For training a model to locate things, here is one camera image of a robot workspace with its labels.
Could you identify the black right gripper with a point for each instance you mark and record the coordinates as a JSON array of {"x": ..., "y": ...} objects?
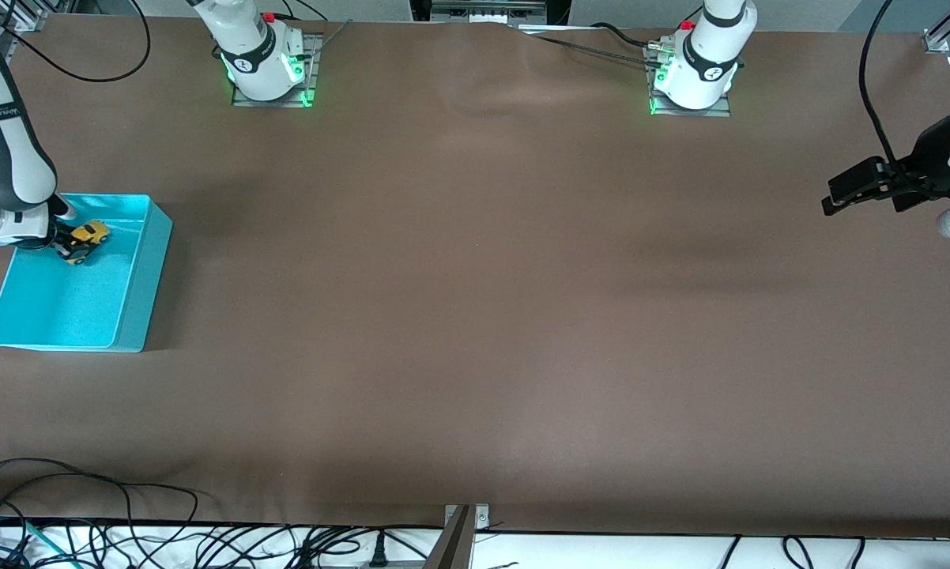
[{"x": 62, "y": 209}]

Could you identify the brown table cover cloth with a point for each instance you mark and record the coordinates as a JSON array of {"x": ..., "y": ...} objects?
[{"x": 475, "y": 316}]

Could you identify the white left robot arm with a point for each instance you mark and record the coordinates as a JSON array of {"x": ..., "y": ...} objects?
[{"x": 704, "y": 71}]

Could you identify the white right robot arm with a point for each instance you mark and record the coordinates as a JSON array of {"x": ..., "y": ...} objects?
[{"x": 9, "y": 158}]

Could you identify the grey metal base plate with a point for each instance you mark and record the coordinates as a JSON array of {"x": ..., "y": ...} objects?
[
  {"x": 724, "y": 107},
  {"x": 314, "y": 75}
]

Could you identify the turquoise plastic bin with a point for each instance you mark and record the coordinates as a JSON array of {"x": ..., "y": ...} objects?
[{"x": 72, "y": 308}]

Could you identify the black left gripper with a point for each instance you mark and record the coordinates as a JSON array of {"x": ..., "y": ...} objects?
[{"x": 935, "y": 152}]

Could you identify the black power plug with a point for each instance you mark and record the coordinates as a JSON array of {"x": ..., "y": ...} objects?
[{"x": 378, "y": 551}]

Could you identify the yellow beetle toy car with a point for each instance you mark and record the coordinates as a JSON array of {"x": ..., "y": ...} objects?
[{"x": 92, "y": 232}]

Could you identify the black equipment box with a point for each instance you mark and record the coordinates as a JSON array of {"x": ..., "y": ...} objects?
[{"x": 558, "y": 9}]

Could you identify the aluminium beam with bracket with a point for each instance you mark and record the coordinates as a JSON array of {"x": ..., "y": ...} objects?
[{"x": 459, "y": 541}]

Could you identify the grey metal bracket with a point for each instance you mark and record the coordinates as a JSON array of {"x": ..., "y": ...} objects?
[{"x": 491, "y": 9}]

